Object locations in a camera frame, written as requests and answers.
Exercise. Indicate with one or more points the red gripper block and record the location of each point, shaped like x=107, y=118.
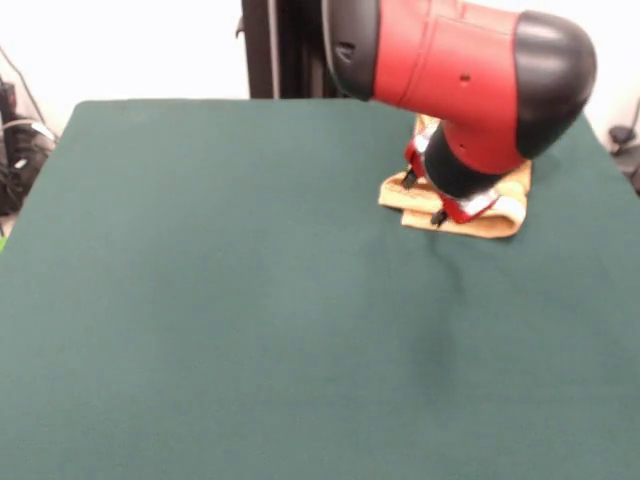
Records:
x=465, y=210

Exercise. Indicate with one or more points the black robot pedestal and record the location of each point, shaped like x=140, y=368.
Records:
x=285, y=50

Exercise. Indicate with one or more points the black red-switch power strip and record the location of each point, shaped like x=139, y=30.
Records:
x=7, y=95

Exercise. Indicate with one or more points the dark green table cloth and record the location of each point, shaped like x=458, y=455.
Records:
x=200, y=300

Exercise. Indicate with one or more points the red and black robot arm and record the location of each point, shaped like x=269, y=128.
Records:
x=450, y=65

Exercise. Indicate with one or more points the grey pedestal leg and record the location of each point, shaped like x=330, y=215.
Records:
x=622, y=135

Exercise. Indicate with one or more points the tan terry towel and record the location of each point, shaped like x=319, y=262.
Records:
x=505, y=220

